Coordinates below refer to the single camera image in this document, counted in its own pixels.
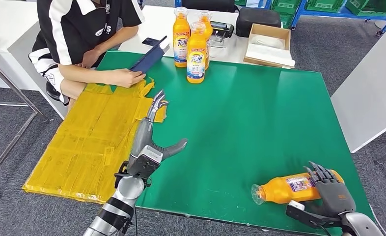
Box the person's left hand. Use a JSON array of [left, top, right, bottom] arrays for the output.
[[81, 49, 103, 69]]

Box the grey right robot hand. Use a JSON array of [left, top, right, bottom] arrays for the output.
[[303, 162, 357, 218]]

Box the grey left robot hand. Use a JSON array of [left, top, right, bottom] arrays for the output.
[[130, 89, 189, 164]]

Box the person's right hand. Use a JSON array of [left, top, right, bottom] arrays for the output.
[[110, 67, 147, 89]]

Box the tablet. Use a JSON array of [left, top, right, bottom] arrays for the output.
[[129, 35, 171, 74]]

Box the orange detergent bottle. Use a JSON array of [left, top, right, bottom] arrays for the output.
[[197, 10, 214, 71], [250, 169, 345, 206], [186, 21, 207, 85], [172, 6, 192, 68]]

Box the person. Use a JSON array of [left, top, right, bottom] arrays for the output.
[[28, 0, 147, 105]]

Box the dark blue smartphone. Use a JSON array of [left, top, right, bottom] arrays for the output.
[[141, 37, 161, 47]]

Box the black stool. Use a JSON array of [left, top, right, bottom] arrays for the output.
[[45, 81, 71, 105]]

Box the yellow taped cardboard sheet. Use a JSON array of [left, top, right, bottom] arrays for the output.
[[22, 78, 167, 204]]

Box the white desk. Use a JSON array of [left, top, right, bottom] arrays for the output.
[[118, 4, 296, 67], [0, 0, 68, 119]]

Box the large white table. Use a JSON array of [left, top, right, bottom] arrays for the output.
[[331, 28, 386, 154]]

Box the green table mat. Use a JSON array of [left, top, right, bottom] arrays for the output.
[[95, 50, 376, 236]]

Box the black remote controller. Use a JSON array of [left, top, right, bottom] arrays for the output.
[[210, 21, 235, 39]]

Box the black chair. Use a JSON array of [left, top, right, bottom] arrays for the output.
[[181, 0, 236, 13]]

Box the white foam sheet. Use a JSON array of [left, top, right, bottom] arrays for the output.
[[245, 44, 296, 67]]

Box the black carry case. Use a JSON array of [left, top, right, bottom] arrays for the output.
[[235, 7, 282, 38]]

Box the brown cardboard box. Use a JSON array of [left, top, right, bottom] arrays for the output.
[[243, 23, 296, 69]]

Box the green plastic crate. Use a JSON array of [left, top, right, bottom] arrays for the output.
[[346, 0, 386, 16], [305, 0, 345, 13], [271, 0, 301, 15], [279, 13, 295, 30]]

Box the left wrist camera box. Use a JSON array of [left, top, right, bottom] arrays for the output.
[[127, 146, 164, 180]]

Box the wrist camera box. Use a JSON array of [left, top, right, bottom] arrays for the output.
[[285, 200, 343, 229], [127, 146, 164, 180]]

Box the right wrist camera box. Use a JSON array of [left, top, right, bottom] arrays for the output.
[[285, 200, 343, 229]]

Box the metal table frame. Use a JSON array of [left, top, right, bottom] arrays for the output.
[[0, 37, 49, 201]]

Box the white coiled cable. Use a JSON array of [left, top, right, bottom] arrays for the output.
[[251, 35, 285, 50]]

